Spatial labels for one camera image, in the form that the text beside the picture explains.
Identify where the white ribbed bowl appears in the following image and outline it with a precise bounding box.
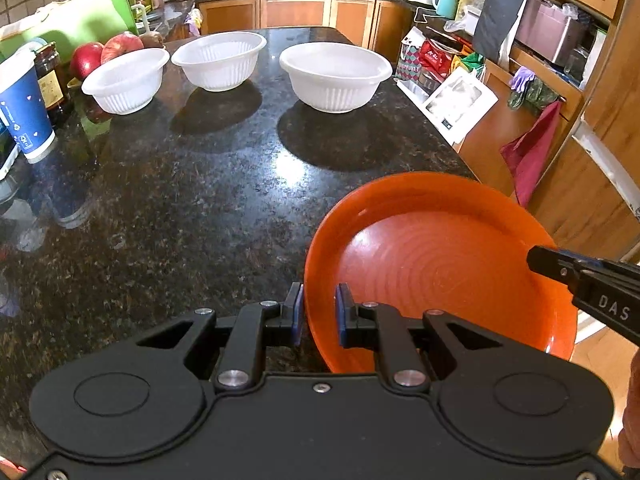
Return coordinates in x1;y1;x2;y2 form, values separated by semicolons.
81;48;170;116
279;42;393;115
171;30;267;92

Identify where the red snack bag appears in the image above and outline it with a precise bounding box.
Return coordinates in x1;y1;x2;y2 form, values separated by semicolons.
394;27;484;84

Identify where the red apple left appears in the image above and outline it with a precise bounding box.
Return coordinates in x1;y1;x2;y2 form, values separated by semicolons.
70;42;104;81

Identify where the white window gift box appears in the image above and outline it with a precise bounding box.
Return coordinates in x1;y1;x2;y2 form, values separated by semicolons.
424;67;498;145

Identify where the person's right hand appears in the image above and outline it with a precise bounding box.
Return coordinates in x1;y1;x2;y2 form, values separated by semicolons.
618;352;640;479

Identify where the brown kiwi fruit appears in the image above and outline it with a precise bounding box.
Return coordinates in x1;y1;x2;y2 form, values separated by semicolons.
139;32;164;49

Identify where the green cutting board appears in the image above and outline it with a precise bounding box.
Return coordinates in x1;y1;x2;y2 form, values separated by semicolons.
1;0;137;63

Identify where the orange plastic plate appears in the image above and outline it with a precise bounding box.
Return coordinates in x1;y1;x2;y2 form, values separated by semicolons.
304;172;577;373

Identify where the purple rubber glove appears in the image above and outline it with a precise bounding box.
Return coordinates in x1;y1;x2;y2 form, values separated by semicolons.
509;66;536;93

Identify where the blue paper coffee cup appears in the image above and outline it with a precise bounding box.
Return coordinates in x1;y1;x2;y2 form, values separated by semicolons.
0;50;55;164

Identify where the dark hanging apron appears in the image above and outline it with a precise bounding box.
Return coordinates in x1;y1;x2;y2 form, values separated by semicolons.
473;0;526;70

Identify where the red apple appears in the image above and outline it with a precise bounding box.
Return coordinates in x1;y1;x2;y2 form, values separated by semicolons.
101;32;144;65
70;42;104;81

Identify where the red hanging cloth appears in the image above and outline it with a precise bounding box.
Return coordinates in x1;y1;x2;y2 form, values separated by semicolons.
500;101;562;207

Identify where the teal electric kettle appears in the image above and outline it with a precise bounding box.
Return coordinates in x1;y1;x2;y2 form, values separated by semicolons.
432;0;458;20

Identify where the red apple right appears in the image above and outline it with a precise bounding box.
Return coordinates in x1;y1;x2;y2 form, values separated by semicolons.
101;32;144;65

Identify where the dark sauce jar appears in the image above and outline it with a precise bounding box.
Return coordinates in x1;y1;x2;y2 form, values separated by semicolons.
35;41;74;128

